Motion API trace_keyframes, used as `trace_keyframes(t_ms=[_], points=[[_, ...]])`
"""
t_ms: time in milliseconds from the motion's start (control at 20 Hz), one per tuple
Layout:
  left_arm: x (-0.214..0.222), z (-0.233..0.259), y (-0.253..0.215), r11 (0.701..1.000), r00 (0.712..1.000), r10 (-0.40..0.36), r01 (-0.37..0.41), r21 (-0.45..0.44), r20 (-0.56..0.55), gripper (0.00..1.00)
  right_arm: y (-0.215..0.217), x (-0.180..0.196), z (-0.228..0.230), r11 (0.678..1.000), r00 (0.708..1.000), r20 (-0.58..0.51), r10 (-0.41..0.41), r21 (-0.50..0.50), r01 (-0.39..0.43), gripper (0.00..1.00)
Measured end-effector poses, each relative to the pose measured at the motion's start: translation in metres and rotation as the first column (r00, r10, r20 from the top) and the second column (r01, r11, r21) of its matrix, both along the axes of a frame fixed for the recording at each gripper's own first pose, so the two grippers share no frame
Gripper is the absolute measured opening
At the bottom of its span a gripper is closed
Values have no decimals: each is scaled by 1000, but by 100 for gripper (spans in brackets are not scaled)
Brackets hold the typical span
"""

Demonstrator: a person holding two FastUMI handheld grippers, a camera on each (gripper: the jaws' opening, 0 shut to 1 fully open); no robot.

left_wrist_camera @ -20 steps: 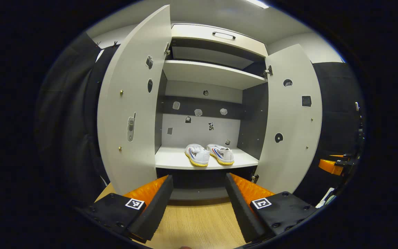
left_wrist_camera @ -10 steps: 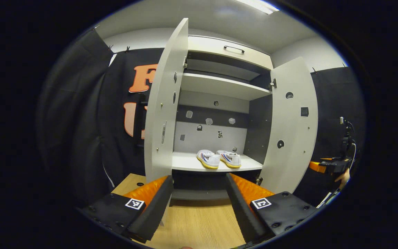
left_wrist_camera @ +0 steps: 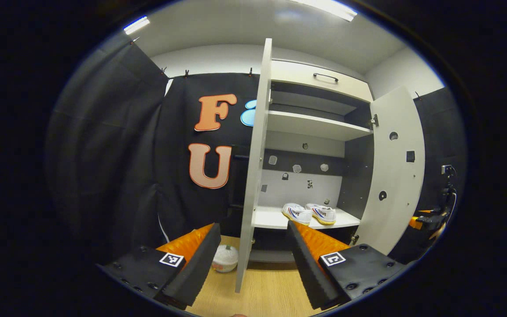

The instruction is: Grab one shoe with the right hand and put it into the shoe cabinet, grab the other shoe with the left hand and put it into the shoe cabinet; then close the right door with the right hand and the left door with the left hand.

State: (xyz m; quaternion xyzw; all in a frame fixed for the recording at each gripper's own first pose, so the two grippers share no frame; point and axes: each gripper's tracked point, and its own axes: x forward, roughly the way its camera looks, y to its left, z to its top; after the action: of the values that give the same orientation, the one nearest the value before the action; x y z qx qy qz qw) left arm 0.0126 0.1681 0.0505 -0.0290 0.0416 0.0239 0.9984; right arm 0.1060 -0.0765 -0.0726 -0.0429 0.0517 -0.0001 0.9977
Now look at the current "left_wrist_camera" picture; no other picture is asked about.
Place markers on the white shoe cabinet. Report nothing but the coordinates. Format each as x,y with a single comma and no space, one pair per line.
280,218

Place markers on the white canvas shoe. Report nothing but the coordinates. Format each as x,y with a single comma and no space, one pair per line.
295,212
324,214

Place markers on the white cabinet drawer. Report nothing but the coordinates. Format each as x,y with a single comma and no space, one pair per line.
306,77

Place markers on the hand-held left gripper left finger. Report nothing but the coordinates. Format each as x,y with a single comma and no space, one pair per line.
194,268

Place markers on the white plush toy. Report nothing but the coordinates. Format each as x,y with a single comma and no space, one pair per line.
225,259

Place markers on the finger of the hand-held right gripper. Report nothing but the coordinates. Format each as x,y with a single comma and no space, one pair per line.
415,222

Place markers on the white cabinet door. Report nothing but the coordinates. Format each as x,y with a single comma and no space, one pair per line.
394,176
253,176

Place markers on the black backdrop cloth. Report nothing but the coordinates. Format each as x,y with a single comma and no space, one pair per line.
104,154

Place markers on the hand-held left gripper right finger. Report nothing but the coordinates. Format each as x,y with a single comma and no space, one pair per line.
308,268

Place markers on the ceiling light panel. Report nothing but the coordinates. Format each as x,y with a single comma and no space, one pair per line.
137,25
328,8

